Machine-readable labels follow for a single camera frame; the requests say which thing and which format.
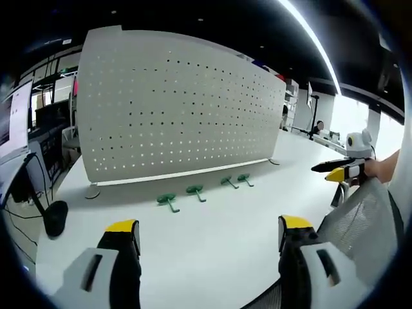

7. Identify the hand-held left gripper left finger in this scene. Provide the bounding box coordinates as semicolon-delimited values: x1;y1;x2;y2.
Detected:
52;219;143;309

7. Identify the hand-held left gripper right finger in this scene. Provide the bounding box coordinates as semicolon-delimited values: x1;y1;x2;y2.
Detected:
277;215;358;309

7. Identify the green hook assembly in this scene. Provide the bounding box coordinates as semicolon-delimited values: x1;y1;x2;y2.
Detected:
220;175;240;190
156;193;181;214
185;184;208;203
237;173;255;188

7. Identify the white perforated mounting plate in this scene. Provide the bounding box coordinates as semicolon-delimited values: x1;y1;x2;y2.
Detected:
77;26;286;200

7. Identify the person's right hand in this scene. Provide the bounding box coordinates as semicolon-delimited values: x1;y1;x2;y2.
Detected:
364;159;389;184

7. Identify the grey mesh office chair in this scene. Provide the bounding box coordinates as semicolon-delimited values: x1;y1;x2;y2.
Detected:
247;176;405;309

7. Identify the black tripod stand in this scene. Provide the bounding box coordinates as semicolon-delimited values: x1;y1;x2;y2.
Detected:
299;94;321;141

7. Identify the white shelf unit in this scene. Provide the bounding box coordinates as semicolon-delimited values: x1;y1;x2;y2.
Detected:
283;79;299;129

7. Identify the black monitor stand base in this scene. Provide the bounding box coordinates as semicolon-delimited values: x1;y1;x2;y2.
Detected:
8;152;70;238

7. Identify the computer monitor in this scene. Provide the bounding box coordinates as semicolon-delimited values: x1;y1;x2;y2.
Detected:
0;78;34;164

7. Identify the black cable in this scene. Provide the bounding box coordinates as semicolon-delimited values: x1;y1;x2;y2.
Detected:
0;189;46;268

